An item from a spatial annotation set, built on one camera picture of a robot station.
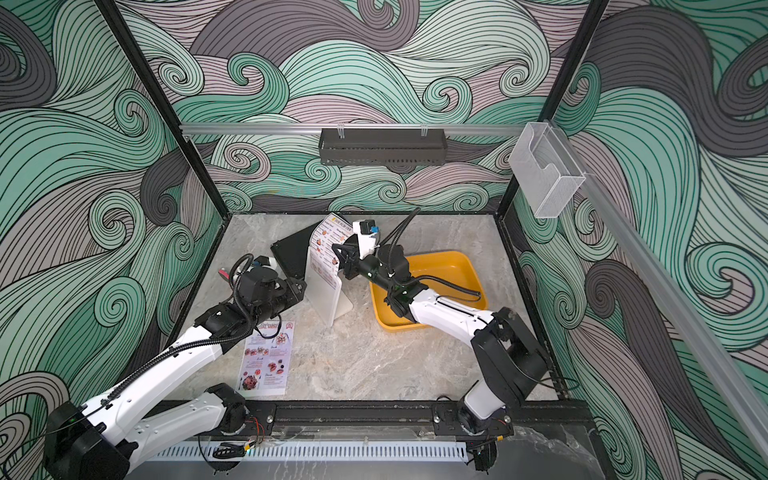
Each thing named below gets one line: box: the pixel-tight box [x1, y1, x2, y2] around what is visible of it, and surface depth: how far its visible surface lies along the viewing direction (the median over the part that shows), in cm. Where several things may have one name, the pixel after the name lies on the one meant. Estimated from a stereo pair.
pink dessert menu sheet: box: [238, 320, 296, 396], surface depth 83 cm
